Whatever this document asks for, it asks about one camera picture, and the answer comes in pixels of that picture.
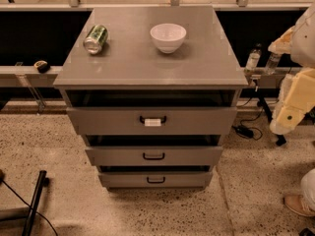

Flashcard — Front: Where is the grey bottom drawer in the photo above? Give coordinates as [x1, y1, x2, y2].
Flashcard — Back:
[98, 172, 213, 189]

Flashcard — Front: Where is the grey drawer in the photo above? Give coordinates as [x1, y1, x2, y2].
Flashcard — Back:
[98, 172, 213, 189]
[86, 147, 222, 166]
[67, 107, 237, 136]

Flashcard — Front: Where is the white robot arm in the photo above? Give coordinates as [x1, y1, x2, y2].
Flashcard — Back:
[268, 4, 315, 135]

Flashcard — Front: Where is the grey drawer cabinet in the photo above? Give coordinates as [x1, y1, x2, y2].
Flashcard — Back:
[54, 6, 247, 174]

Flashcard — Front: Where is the grey middle drawer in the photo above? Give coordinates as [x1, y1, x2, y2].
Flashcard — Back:
[86, 147, 222, 166]

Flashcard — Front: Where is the grey top drawer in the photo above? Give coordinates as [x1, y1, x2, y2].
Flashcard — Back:
[67, 107, 237, 136]

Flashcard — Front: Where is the white ceramic bowl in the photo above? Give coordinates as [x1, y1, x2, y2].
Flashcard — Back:
[150, 24, 187, 54]

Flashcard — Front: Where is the black power adapter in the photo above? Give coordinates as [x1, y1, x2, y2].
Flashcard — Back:
[233, 126, 254, 139]

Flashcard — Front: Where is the green soda can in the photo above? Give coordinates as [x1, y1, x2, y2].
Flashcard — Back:
[83, 25, 108, 55]

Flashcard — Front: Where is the left clear water bottle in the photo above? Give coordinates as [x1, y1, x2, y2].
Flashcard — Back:
[245, 43, 262, 72]

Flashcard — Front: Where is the clear water bottle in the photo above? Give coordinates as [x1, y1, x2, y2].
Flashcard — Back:
[245, 43, 262, 72]
[265, 53, 282, 75]

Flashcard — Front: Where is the right clear water bottle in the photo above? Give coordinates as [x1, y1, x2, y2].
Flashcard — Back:
[265, 53, 282, 75]

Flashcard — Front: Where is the yellow black tape measure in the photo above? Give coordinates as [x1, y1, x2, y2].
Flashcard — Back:
[33, 60, 50, 74]

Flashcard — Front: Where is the black stand leg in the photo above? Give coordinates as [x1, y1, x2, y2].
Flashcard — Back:
[256, 90, 286, 147]

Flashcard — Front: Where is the black pole left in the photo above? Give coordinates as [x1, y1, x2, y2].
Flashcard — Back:
[22, 170, 48, 236]

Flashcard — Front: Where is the tan shoe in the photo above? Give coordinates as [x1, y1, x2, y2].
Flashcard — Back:
[283, 195, 315, 217]

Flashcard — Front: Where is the black cable left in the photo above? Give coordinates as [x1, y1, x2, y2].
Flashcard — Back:
[0, 179, 59, 236]

